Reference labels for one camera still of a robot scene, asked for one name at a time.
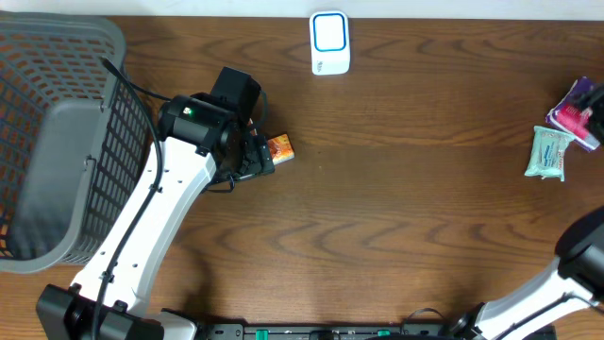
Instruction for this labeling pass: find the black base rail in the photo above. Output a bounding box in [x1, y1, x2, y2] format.
[195, 306, 558, 340]

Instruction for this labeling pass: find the green wet wipes packet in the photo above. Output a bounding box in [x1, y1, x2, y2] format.
[525, 126, 575, 181]

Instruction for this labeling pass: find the purple red snack bag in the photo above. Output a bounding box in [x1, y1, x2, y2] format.
[545, 76, 600, 151]

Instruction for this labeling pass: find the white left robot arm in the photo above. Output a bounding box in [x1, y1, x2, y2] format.
[36, 92, 275, 339]

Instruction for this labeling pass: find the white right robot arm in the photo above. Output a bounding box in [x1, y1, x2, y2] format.
[443, 76, 603, 339]

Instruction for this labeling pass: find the orange tissue packet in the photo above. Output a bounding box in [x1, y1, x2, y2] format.
[267, 134, 294, 165]

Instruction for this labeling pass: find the grey plastic mesh basket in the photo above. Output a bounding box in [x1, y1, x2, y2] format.
[1, 12, 148, 274]

